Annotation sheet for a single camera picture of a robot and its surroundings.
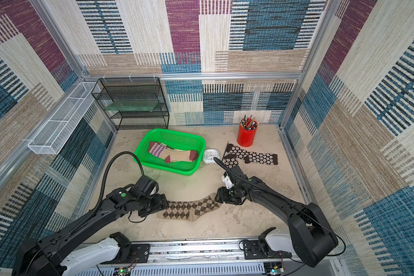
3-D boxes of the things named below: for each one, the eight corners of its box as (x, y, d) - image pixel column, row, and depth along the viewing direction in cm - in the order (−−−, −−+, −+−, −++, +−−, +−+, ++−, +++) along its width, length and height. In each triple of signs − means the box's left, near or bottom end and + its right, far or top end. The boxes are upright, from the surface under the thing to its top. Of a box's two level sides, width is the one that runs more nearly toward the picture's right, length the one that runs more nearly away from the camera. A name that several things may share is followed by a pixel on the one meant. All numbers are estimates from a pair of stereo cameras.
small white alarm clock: (202, 163, 103) (202, 160, 101) (203, 152, 109) (202, 148, 106) (219, 163, 103) (219, 160, 101) (218, 151, 109) (219, 148, 106)
